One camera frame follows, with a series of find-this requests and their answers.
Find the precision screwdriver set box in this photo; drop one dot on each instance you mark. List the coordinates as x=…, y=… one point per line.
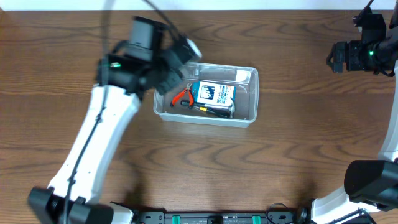
x=215, y=94

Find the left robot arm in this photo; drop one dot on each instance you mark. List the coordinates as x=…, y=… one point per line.
x=73, y=195

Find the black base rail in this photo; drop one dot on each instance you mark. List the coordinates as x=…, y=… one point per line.
x=217, y=217

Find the red black pliers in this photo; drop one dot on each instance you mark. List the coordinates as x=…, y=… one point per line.
x=186, y=91

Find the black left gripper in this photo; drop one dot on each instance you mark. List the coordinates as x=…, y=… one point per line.
x=170, y=79

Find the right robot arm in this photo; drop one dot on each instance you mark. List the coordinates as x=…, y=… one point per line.
x=369, y=185

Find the clear plastic container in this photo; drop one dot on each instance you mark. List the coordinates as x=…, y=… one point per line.
x=243, y=108

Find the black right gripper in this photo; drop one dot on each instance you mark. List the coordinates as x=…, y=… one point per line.
x=339, y=57

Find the black yellow screwdriver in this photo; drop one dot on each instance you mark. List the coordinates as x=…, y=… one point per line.
x=207, y=109

